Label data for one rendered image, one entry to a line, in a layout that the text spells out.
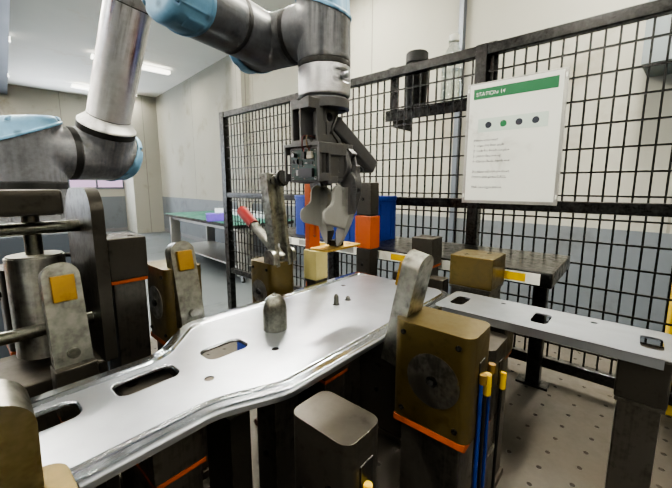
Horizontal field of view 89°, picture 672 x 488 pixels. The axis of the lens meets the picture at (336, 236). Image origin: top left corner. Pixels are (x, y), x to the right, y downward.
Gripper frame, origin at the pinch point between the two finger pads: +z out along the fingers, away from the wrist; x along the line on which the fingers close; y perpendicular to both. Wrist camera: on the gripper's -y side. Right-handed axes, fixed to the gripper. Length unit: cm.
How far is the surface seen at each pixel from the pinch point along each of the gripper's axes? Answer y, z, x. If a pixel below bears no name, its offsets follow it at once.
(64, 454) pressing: 36.9, 10.7, 6.0
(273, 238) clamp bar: 1.7, 1.6, -13.6
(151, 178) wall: -311, -20, -887
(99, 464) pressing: 35.4, 11.1, 8.5
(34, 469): 39.1, 4.9, 14.9
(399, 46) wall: -270, -137, -153
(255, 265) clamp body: 2.9, 7.0, -17.8
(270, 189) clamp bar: 1.0, -7.2, -14.8
